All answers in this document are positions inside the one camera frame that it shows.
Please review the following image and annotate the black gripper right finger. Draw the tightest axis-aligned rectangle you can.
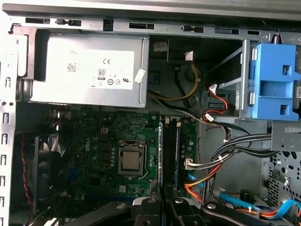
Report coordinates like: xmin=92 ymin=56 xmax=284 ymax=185
xmin=164 ymin=185 xmax=271 ymax=226

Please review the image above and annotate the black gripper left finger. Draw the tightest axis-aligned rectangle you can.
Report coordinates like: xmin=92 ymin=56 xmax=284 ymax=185
xmin=63 ymin=180 xmax=163 ymax=226

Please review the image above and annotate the metal locking lever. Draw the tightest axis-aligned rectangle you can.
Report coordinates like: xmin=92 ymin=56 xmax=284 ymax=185
xmin=140 ymin=141 xmax=151 ymax=181

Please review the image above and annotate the blue expansion slot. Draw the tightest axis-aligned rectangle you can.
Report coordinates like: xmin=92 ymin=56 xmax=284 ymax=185
xmin=68 ymin=194 xmax=135 ymax=203

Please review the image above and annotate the white board connector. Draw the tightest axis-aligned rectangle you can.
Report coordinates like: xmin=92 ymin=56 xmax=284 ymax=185
xmin=184 ymin=157 xmax=196 ymax=170

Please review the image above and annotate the silver CPU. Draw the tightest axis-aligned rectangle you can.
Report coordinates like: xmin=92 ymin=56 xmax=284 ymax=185
xmin=121 ymin=150 xmax=142 ymax=171

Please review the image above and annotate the metal socket cover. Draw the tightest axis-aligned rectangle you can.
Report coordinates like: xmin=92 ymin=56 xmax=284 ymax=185
xmin=117 ymin=139 xmax=148 ymax=177

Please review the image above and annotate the green motherboard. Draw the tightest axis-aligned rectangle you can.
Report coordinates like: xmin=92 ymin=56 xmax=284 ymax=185
xmin=44 ymin=108 xmax=203 ymax=205

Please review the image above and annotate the black case fan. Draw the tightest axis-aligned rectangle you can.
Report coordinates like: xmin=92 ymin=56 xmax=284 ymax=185
xmin=32 ymin=135 xmax=71 ymax=208

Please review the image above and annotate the metal drive cage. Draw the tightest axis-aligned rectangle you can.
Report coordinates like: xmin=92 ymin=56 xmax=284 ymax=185
xmin=206 ymin=39 xmax=301 ymax=151

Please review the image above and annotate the grey power supply unit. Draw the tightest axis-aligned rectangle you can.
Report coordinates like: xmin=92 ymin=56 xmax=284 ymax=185
xmin=22 ymin=32 xmax=150 ymax=109

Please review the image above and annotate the black PC case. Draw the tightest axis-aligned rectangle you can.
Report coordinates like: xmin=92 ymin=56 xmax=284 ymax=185
xmin=0 ymin=0 xmax=301 ymax=226

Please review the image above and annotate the orange wire bundle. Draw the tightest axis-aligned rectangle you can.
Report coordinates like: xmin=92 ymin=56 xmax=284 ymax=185
xmin=184 ymin=162 xmax=224 ymax=203

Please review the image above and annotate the blue SATA cable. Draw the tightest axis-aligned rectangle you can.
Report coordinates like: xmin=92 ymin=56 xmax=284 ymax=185
xmin=218 ymin=192 xmax=301 ymax=226

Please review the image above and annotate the black cable bundle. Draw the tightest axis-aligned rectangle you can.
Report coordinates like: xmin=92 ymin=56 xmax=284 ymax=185
xmin=204 ymin=133 xmax=280 ymax=189

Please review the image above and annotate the red power wire bundle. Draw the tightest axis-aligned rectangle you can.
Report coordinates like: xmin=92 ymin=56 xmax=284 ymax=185
xmin=201 ymin=84 xmax=236 ymax=123

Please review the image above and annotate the black power cable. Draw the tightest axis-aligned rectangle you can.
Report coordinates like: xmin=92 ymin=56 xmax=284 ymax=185
xmin=174 ymin=66 xmax=196 ymax=111

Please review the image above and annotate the yellow wire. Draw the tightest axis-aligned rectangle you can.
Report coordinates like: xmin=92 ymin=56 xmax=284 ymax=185
xmin=148 ymin=63 xmax=200 ymax=102

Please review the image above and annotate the red and black twisted wire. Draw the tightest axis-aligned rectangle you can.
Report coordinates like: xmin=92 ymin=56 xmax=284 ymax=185
xmin=20 ymin=133 xmax=34 ymax=222

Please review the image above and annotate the blue drive bay bracket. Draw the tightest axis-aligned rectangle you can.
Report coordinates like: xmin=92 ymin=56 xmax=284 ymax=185
xmin=250 ymin=43 xmax=301 ymax=121

